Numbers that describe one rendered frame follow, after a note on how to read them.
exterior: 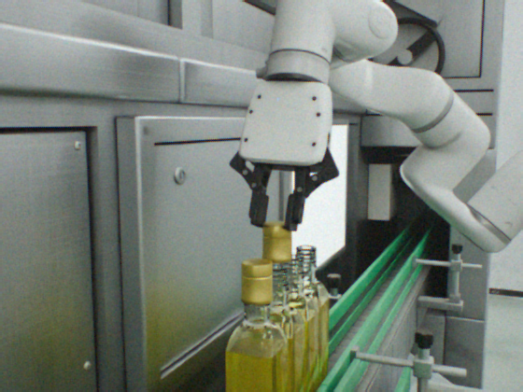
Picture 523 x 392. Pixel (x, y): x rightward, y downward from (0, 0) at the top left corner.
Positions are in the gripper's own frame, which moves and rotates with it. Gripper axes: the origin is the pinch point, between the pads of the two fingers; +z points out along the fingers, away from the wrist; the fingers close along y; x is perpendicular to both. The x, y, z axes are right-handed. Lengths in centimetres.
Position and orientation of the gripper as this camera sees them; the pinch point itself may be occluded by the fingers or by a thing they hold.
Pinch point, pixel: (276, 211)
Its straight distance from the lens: 65.3
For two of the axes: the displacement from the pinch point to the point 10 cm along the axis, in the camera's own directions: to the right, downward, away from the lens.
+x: 3.4, 1.8, 9.2
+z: -1.5, 9.8, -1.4
